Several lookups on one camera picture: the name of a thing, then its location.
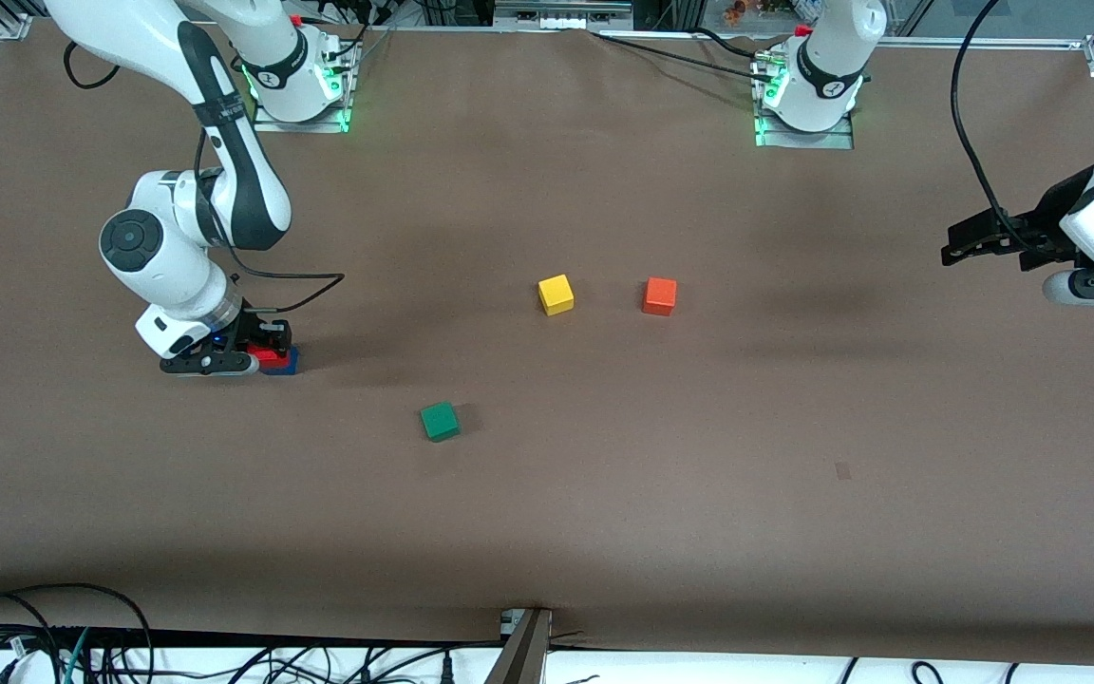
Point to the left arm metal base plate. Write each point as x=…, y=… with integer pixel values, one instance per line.
x=803, y=141

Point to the brown table cover sheet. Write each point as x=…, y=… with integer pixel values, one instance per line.
x=699, y=532

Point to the red wooden cube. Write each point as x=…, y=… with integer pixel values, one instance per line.
x=273, y=358

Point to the green wooden cube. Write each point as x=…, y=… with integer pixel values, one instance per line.
x=440, y=423

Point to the blue wooden cube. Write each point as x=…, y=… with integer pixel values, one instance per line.
x=294, y=367

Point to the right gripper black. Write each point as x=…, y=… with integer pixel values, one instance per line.
x=250, y=332

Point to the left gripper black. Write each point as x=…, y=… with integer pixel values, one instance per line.
x=1044, y=232

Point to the orange wooden cube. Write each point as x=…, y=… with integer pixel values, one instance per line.
x=659, y=297

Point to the yellow wooden cube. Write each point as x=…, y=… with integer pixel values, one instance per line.
x=556, y=296

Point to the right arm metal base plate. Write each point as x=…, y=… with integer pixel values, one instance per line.
x=300, y=126

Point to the aluminium frame profile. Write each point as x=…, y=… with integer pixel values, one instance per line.
x=561, y=11

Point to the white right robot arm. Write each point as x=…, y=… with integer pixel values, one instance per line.
x=158, y=266

